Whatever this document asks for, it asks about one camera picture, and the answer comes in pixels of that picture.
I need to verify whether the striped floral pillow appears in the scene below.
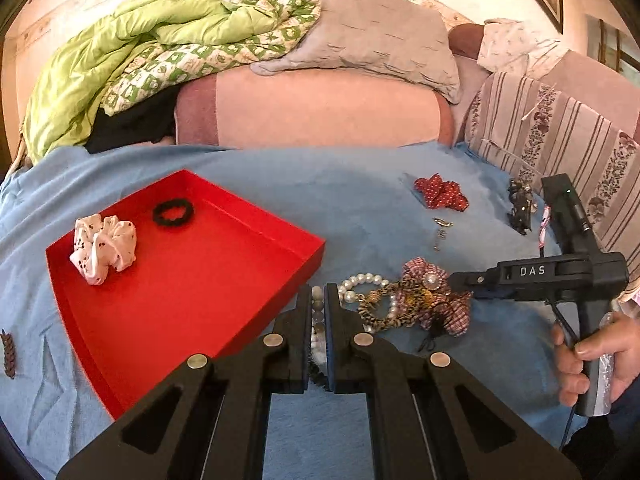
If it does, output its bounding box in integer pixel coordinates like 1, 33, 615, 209
464, 50, 640, 302

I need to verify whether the red plaid scrunchie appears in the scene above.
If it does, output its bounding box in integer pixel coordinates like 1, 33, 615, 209
400, 257, 474, 337

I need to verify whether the green quilt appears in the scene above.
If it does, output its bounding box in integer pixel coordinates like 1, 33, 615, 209
23, 0, 321, 162

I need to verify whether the black hair claw clip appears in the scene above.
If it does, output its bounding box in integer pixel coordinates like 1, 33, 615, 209
506, 178, 537, 235

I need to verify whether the pale bead bracelet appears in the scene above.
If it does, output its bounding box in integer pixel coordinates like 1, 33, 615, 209
310, 285, 329, 358

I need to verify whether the leopard print bracelet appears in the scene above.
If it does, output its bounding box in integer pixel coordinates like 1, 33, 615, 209
356, 282, 427, 331

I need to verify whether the person's dark clothing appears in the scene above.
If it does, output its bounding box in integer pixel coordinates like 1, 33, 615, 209
562, 380, 640, 467

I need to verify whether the pink bolster pillow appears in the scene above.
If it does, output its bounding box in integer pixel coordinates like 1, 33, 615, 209
174, 64, 456, 150

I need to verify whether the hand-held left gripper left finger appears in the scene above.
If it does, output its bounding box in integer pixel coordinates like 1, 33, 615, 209
56, 284, 314, 480

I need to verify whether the black cable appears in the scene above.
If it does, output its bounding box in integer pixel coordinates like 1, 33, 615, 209
545, 299, 581, 449

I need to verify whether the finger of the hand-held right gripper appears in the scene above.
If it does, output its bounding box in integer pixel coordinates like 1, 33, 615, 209
449, 268, 507, 303

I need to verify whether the grey pillow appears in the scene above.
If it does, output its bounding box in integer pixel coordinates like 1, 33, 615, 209
249, 0, 462, 105

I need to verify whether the white floral pillow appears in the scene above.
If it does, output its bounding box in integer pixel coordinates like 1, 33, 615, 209
476, 18, 571, 80

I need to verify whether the mauve cushion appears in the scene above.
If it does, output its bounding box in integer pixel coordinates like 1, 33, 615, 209
447, 23, 494, 148

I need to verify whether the person's right hand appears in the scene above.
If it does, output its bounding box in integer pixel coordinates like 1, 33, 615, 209
552, 311, 640, 404

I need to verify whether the red polka-dot scrunchie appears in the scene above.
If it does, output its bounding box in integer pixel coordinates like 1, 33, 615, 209
413, 173, 470, 212

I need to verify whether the black cloth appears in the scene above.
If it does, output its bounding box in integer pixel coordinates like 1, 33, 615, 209
84, 85, 181, 155

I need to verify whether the red tray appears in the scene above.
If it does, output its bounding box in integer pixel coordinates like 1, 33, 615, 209
45, 169, 327, 420

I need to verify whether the black knotted cord charm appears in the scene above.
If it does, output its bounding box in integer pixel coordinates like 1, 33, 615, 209
418, 310, 449, 354

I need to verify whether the blue blanket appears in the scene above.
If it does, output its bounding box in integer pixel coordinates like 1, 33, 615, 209
0, 142, 603, 480

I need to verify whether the white printed scrunchie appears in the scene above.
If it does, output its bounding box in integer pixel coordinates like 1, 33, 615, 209
69, 213, 137, 286

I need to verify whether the pink ribbon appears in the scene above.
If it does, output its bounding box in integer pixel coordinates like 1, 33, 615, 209
537, 204, 553, 249

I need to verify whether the white pearl bracelet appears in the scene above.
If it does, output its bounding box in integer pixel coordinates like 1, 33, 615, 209
337, 273, 399, 334

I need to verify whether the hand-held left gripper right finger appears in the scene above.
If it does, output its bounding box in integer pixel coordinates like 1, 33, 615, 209
323, 283, 584, 480

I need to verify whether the wooden window frame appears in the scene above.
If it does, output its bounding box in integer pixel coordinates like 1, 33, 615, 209
597, 17, 640, 74

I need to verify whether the gold pendant necklace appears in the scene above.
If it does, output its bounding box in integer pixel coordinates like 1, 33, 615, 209
432, 216, 453, 252

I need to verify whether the brown wheat hair clip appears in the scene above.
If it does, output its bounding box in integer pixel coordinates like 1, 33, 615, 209
1, 328, 19, 380

